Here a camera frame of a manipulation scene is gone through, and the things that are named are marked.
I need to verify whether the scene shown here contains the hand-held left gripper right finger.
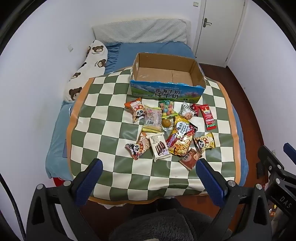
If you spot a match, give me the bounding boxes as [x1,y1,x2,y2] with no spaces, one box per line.
[196,158,271,241]

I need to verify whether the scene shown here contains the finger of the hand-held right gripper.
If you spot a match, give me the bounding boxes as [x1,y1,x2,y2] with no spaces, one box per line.
[256,145,285,180]
[283,142,296,164]

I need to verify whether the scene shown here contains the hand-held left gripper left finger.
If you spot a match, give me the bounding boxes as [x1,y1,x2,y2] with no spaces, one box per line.
[26,158,104,241]

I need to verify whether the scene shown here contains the yellow panda snack packet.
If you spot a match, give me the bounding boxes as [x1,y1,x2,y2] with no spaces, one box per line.
[193,132,216,154]

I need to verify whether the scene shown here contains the large yellow noodle snack bag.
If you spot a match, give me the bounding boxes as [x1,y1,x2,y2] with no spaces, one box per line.
[166,115,199,156]

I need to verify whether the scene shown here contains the pink brown panda snack packet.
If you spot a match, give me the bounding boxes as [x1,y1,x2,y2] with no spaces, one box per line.
[125,132,151,160]

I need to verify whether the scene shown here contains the white chocolate cookie packet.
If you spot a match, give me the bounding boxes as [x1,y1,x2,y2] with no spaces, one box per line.
[147,133,172,162]

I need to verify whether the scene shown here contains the white grey snack packet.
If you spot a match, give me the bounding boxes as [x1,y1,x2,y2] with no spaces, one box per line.
[180,101,197,120]

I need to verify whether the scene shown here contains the orange panda snack packet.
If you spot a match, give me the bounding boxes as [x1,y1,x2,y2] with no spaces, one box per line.
[124,97,145,123]

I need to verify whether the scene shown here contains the colourful candy bag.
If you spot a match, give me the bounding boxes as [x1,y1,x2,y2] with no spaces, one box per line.
[159,100,178,119]

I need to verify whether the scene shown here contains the clear cake packet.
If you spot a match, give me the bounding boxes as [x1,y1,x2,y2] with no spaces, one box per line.
[142,105,163,133]

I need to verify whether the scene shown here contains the cardboard box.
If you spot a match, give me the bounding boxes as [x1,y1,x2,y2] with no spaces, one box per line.
[129,53,207,103]

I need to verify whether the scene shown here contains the green checked cloth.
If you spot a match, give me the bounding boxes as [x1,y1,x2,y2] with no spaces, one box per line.
[66,66,242,205]

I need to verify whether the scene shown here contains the long red snack packet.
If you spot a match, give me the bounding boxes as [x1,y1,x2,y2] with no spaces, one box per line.
[199,104,218,131]

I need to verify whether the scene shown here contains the grey fleece clothing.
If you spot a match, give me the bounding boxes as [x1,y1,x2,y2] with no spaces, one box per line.
[108,206,233,241]

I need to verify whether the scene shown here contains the bear print pillow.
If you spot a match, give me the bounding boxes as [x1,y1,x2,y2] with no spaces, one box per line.
[63,39,108,104]

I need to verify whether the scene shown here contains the blue bed sheet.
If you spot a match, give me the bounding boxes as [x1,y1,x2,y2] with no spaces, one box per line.
[45,41,249,186]

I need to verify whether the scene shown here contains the white door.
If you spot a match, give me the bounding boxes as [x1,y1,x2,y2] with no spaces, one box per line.
[193,0,248,67]

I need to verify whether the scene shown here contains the grey white pillow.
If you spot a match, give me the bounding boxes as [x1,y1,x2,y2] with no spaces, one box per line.
[92,18,188,44]

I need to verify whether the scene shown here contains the black cable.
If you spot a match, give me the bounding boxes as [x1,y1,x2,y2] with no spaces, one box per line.
[0,173,26,241]

